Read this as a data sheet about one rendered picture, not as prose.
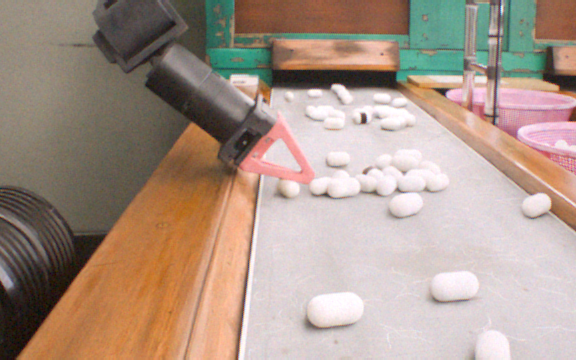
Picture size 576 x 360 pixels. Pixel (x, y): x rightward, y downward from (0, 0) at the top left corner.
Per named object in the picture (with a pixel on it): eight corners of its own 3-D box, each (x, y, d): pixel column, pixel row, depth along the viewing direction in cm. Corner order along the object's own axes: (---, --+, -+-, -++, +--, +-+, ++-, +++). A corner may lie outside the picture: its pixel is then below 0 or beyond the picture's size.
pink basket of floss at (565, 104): (536, 162, 116) (541, 110, 114) (419, 139, 135) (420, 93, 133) (593, 143, 134) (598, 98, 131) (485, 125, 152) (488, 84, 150)
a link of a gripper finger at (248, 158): (328, 145, 77) (263, 95, 75) (333, 161, 70) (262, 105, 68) (291, 190, 78) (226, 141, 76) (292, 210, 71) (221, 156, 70)
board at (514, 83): (418, 88, 146) (419, 82, 145) (406, 80, 160) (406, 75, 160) (558, 91, 146) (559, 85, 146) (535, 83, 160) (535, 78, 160)
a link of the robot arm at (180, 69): (133, 79, 66) (167, 34, 66) (140, 79, 73) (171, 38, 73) (187, 121, 68) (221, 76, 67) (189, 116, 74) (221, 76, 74)
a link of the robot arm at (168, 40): (88, 34, 66) (155, -17, 66) (105, 39, 77) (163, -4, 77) (157, 126, 68) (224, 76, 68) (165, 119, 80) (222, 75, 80)
